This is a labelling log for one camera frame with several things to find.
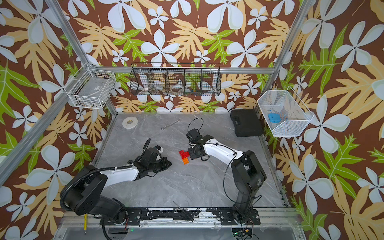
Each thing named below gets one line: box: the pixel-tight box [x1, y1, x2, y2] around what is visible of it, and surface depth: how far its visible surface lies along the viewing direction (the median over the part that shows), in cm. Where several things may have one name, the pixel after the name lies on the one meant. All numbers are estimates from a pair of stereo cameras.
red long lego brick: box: [179, 149, 190, 160], surface depth 95 cm
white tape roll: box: [122, 116, 138, 129], surface depth 117 cm
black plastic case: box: [230, 109, 263, 137], surface depth 110 cm
